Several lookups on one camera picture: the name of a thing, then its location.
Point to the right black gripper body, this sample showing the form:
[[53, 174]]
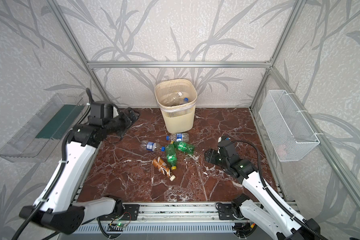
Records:
[[214, 156]]

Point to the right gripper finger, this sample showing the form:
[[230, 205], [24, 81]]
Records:
[[210, 157], [213, 152]]

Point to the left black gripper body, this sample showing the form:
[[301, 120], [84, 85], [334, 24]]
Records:
[[123, 119]]

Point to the green bottle yellow cap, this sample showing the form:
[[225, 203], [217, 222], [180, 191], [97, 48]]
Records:
[[171, 156], [184, 147]]

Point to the small bottle blue cap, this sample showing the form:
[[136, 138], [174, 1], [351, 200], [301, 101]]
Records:
[[178, 137]]

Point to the large clear bottle white cap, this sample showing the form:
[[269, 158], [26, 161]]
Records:
[[173, 99]]

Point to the brown Nescafe coffee bottle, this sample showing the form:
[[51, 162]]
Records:
[[163, 168]]

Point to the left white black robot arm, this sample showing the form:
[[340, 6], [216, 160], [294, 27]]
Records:
[[54, 209]]

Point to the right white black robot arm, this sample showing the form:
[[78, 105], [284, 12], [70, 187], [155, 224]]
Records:
[[276, 218]]

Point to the cream ribbed waste bin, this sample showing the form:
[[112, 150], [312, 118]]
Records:
[[180, 118]]

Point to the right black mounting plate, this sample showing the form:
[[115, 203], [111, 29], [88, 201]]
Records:
[[227, 212]]

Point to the black mounting plate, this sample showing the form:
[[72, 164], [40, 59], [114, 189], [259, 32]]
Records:
[[131, 212], [227, 212]]

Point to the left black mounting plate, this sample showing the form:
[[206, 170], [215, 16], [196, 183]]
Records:
[[131, 212]]

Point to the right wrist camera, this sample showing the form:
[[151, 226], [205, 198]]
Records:
[[226, 146]]

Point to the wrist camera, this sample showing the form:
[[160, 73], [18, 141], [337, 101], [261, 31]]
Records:
[[101, 113], [226, 146]]

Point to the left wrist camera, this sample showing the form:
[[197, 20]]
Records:
[[101, 113]]

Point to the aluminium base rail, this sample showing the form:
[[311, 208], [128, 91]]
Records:
[[165, 218]]

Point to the white wire mesh basket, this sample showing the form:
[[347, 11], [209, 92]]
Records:
[[291, 135]]

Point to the clear plastic wall tray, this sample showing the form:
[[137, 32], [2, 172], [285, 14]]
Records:
[[36, 140]]

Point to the aluminium frame bar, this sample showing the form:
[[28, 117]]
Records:
[[171, 64]]

